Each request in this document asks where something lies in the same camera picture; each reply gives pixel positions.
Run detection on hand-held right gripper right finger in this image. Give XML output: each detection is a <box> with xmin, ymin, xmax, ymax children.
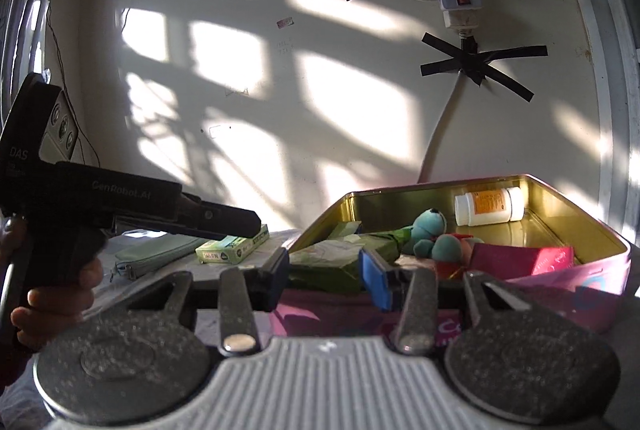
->
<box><xmin>357</xmin><ymin>247</ymin><xmax>537</xmax><ymax>357</ymax></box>

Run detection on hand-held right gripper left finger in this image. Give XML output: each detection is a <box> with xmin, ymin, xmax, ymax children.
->
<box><xmin>127</xmin><ymin>247</ymin><xmax>291</xmax><ymax>356</ymax></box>

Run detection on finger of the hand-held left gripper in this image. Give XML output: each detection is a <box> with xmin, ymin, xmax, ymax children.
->
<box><xmin>175</xmin><ymin>192</ymin><xmax>262</xmax><ymax>241</ymax></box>

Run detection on green box white label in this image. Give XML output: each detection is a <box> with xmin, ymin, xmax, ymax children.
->
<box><xmin>196</xmin><ymin>225</ymin><xmax>271</xmax><ymax>265</ymax></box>

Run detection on green foil packet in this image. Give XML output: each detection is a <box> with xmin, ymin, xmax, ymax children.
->
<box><xmin>287</xmin><ymin>234</ymin><xmax>383</xmax><ymax>295</ymax></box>
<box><xmin>370</xmin><ymin>227</ymin><xmax>416</xmax><ymax>261</ymax></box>

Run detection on pale green long box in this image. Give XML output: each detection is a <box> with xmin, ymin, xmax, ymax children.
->
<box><xmin>327</xmin><ymin>220</ymin><xmax>363</xmax><ymax>241</ymax></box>

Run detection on pink tin box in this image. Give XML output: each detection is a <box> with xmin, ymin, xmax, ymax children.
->
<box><xmin>270</xmin><ymin>173</ymin><xmax>631</xmax><ymax>348</ymax></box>

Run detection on person's left hand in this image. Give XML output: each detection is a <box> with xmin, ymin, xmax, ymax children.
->
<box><xmin>10</xmin><ymin>256</ymin><xmax>104</xmax><ymax>353</ymax></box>

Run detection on teal plush toy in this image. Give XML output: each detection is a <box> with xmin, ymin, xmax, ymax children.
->
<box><xmin>400</xmin><ymin>208</ymin><xmax>486</xmax><ymax>267</ymax></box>

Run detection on green zip pouch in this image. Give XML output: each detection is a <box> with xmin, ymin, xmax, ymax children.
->
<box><xmin>114</xmin><ymin>234</ymin><xmax>203</xmax><ymax>281</ymax></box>

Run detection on pale cloth cover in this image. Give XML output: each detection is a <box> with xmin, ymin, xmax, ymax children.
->
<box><xmin>0</xmin><ymin>225</ymin><xmax>640</xmax><ymax>430</ymax></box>

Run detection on red patterned packet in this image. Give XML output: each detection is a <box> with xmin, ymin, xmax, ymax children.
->
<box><xmin>467</xmin><ymin>242</ymin><xmax>576</xmax><ymax>281</ymax></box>

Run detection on white pill bottle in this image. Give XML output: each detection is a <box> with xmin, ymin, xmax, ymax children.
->
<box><xmin>454</xmin><ymin>187</ymin><xmax>525</xmax><ymax>227</ymax></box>

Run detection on black tape cross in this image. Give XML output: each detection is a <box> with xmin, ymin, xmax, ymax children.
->
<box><xmin>421</xmin><ymin>32</ymin><xmax>548</xmax><ymax>103</ymax></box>

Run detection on thin black wire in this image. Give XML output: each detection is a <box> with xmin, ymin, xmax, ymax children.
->
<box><xmin>47</xmin><ymin>0</ymin><xmax>131</xmax><ymax>165</ymax></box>

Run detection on thick white power cable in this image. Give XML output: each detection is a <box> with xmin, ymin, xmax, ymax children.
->
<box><xmin>417</xmin><ymin>74</ymin><xmax>463</xmax><ymax>183</ymax></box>

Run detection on white window frame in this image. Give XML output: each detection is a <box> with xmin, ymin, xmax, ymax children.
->
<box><xmin>0</xmin><ymin>0</ymin><xmax>61</xmax><ymax>131</ymax></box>

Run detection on white door frame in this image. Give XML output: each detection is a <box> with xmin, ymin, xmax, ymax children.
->
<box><xmin>555</xmin><ymin>0</ymin><xmax>640</xmax><ymax>235</ymax></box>

